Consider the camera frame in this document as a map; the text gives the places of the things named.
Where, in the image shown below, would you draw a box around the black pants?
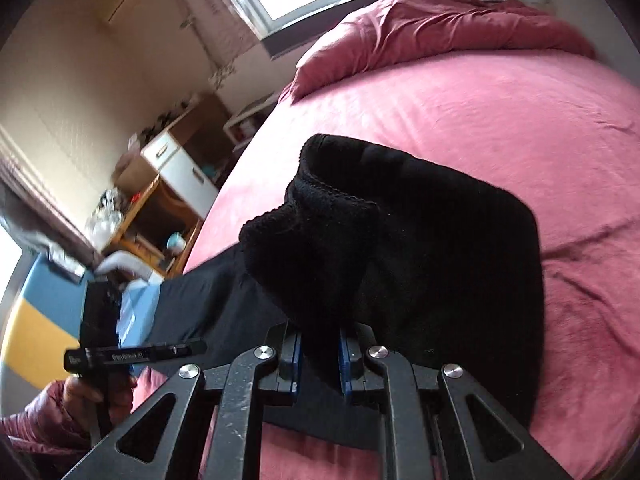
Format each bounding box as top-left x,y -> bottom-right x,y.
150,133 -> 546,453

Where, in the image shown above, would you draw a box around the low wooden table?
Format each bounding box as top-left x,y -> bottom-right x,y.
100,180 -> 206,278

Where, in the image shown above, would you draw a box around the patterned curtain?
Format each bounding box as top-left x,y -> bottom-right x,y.
160,0 -> 261,86

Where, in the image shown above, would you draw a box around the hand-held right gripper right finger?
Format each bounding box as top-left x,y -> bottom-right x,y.
337,322 -> 573,480

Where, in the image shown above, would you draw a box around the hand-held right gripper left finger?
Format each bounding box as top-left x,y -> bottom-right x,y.
62,322 -> 303,480

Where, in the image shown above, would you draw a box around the red quilt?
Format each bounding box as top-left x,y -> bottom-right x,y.
290,0 -> 598,106

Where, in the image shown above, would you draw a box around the person's left forearm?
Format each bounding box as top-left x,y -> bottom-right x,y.
0,382 -> 93,466

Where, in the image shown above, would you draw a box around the white cabinet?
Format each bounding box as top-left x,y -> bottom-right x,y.
140,130 -> 221,221

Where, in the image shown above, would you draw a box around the grey headboard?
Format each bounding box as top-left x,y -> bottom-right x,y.
262,0 -> 506,61

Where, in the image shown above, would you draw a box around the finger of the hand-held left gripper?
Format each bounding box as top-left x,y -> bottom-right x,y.
150,340 -> 207,364

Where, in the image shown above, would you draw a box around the blue yellow chair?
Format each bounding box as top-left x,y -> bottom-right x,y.
0,250 -> 168,391

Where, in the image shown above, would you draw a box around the pink bed blanket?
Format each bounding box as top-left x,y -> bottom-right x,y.
131,55 -> 640,480

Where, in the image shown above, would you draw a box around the clear plastic bag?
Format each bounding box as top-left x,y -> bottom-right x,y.
86,187 -> 126,248

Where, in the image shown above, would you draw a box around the white nightstand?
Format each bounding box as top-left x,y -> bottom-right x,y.
222,97 -> 278,148

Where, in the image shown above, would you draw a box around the person's left hand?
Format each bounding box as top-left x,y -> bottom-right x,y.
64,374 -> 138,428

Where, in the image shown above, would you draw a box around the wooden desk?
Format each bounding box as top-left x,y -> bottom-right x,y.
112,91 -> 236,221

